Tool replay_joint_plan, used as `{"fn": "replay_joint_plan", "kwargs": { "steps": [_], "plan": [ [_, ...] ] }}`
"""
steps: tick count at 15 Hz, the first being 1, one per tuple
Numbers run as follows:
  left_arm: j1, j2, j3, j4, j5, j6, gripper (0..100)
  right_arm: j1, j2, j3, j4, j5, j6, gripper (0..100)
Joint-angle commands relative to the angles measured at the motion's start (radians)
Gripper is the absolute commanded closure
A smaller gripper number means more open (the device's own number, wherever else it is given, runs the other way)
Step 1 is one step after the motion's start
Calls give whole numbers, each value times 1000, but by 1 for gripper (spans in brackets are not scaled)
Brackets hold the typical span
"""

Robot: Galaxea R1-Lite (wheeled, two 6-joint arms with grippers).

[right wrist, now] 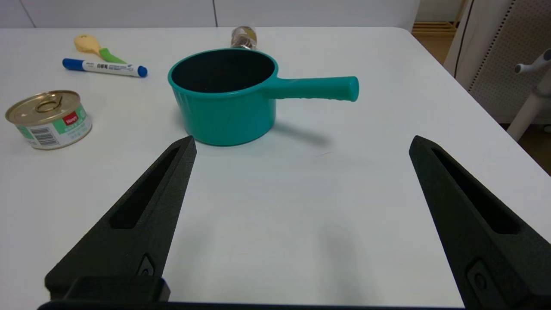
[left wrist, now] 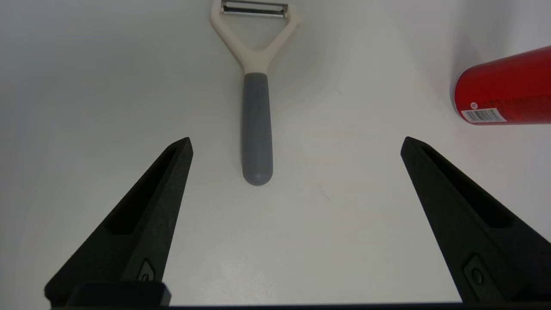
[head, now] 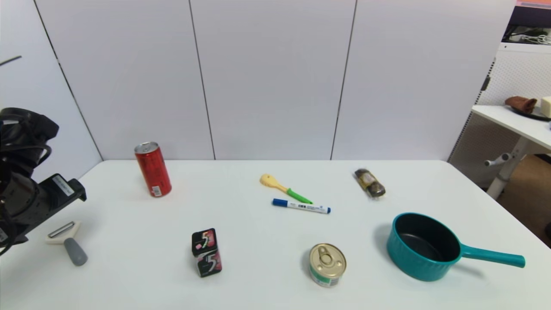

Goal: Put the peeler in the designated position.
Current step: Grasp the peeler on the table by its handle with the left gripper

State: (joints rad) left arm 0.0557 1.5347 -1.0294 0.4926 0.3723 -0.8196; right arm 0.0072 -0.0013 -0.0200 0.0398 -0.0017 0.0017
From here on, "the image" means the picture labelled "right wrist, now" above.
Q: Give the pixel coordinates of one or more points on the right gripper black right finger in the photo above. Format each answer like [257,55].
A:
[486,249]

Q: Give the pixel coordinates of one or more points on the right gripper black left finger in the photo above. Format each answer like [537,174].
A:
[129,241]

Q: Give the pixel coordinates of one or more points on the gold-lidded tin can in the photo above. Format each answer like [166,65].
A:
[51,122]

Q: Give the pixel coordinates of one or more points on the white side table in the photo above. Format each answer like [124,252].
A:
[531,110]

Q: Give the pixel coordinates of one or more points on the teal saucepan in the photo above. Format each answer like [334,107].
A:
[224,116]

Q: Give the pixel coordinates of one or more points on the blue and white marker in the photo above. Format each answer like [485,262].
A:
[107,68]

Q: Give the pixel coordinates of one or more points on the white pegboard panel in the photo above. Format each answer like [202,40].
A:
[495,64]

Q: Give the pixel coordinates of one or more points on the yellow and green toy spoon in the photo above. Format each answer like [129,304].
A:
[86,43]

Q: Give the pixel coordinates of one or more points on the wooden rack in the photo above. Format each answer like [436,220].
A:
[434,28]

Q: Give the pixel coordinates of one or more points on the wrapped chocolate balls pack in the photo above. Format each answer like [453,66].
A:
[243,38]

